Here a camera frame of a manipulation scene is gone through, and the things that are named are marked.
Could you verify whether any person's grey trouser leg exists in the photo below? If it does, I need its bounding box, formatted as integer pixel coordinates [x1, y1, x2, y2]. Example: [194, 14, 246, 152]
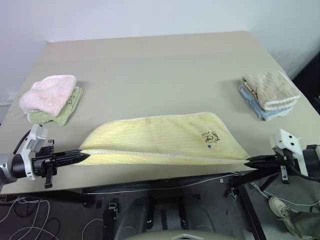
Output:
[284, 210, 320, 239]

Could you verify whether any yellow striped towel with embroidery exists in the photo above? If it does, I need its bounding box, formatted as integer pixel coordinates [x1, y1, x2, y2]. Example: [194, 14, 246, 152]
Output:
[79, 111, 252, 167]

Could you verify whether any white floor cable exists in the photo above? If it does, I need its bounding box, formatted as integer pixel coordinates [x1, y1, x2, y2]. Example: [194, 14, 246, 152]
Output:
[0, 195, 51, 240]
[249, 181, 320, 209]

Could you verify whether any green folded towel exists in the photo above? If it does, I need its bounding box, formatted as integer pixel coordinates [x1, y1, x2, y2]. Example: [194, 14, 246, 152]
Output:
[27, 86, 85, 128]

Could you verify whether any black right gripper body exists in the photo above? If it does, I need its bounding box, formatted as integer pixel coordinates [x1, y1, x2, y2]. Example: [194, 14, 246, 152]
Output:
[272, 147, 302, 185]

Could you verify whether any black metal table frame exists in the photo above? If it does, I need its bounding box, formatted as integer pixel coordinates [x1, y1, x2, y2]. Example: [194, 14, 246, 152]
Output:
[0, 171, 282, 240]

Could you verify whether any dark rounded robot leg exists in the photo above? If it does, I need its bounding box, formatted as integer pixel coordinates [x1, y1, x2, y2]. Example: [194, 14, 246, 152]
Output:
[181, 195, 216, 236]
[114, 195, 152, 240]

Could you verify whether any blue folded towel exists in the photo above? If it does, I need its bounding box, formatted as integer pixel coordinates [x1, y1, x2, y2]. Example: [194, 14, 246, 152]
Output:
[237, 85, 294, 122]

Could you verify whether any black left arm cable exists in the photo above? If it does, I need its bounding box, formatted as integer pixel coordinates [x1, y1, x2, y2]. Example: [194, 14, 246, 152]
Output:
[12, 129, 32, 155]

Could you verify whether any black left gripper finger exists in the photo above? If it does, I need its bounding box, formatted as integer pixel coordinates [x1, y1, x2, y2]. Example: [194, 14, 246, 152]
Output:
[53, 152, 91, 168]
[53, 148, 84, 159]

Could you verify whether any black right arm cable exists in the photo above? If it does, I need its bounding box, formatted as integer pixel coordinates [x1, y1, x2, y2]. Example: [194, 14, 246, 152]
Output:
[291, 163, 320, 182]

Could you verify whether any beige folded towel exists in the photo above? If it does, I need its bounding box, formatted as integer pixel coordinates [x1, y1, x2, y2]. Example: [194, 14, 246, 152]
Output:
[241, 70, 301, 112]

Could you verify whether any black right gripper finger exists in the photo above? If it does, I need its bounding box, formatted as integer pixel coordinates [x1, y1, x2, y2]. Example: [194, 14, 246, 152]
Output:
[245, 154, 276, 164]
[243, 161, 276, 170]

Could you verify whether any white sneaker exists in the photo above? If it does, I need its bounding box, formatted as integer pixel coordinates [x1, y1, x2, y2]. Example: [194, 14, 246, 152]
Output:
[268, 196, 293, 221]

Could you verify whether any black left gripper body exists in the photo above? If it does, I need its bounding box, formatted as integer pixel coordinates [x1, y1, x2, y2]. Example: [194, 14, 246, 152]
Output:
[31, 139, 60, 190]

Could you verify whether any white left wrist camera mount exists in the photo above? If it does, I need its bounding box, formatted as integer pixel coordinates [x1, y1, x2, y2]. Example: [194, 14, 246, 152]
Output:
[17, 123, 49, 181]

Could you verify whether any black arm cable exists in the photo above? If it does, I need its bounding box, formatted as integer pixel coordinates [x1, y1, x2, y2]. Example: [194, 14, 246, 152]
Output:
[12, 129, 32, 155]
[291, 163, 320, 182]

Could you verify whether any pink folded towel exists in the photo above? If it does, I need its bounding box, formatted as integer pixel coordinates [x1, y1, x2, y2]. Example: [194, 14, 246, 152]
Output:
[19, 74, 77, 117]

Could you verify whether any black panel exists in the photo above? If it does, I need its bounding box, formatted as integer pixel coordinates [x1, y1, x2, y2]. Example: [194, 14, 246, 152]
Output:
[291, 44, 320, 115]

